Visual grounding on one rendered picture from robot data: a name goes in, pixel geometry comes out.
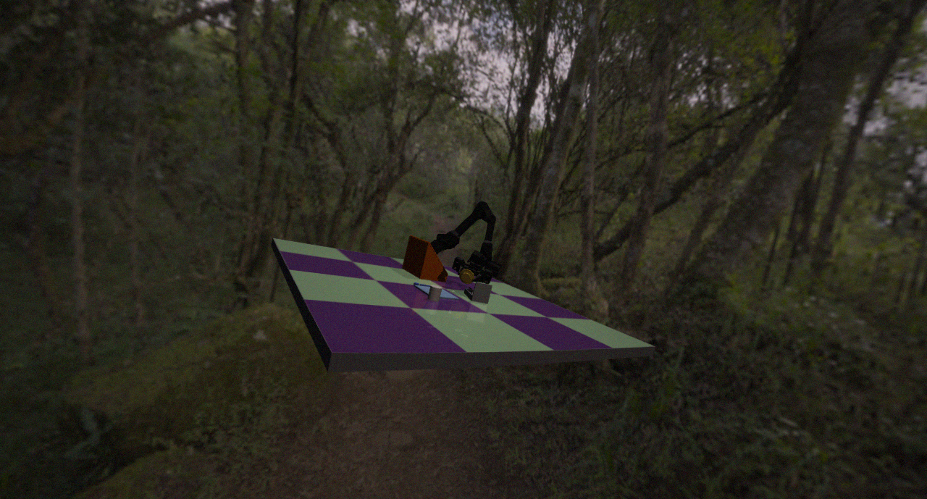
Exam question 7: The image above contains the light blue flat mat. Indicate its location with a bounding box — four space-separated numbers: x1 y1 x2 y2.
414 285 459 301

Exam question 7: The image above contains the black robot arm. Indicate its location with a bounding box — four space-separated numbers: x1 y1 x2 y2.
430 201 502 277

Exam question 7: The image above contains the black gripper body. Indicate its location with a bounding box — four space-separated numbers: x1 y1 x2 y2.
452 257 493 284

